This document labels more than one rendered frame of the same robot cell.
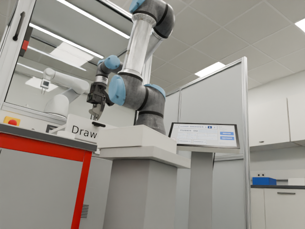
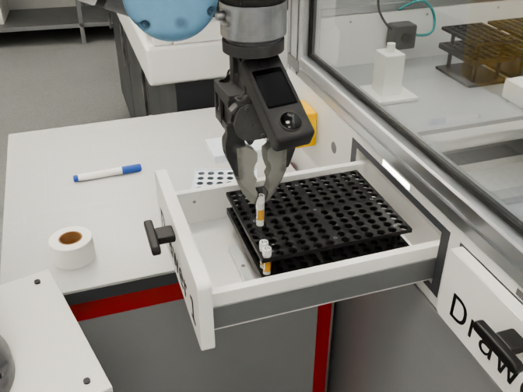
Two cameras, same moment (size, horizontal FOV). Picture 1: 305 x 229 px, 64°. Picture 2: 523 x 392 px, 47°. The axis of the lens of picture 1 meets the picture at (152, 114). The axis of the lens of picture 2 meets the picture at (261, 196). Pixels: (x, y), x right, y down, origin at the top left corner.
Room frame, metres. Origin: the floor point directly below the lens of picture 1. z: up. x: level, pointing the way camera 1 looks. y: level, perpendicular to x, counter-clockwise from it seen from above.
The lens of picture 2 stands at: (1.55, -0.31, 1.39)
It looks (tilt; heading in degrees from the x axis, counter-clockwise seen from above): 32 degrees down; 109
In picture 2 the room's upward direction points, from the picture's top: straight up
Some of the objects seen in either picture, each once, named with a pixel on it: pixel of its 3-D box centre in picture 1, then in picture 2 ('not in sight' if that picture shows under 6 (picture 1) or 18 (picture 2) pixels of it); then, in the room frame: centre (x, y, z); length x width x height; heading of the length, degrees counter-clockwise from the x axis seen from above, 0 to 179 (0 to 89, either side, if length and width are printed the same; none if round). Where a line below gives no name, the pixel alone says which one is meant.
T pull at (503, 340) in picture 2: not in sight; (507, 343); (1.65, 0.21, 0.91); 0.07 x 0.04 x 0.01; 127
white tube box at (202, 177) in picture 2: not in sight; (225, 187); (1.16, 0.61, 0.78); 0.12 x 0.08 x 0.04; 20
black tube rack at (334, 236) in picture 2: not in sight; (314, 227); (1.38, 0.41, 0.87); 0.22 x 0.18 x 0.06; 37
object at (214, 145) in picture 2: not in sight; (237, 146); (1.11, 0.79, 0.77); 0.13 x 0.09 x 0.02; 38
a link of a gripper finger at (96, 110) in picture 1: (96, 111); (240, 166); (1.31, 0.31, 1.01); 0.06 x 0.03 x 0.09; 130
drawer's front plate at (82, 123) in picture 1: (94, 131); (181, 250); (1.22, 0.29, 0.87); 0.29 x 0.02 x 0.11; 127
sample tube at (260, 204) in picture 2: not in sight; (260, 210); (1.33, 0.31, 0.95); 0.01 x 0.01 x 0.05
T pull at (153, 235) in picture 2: (97, 124); (160, 235); (1.20, 0.27, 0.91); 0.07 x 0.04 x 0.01; 127
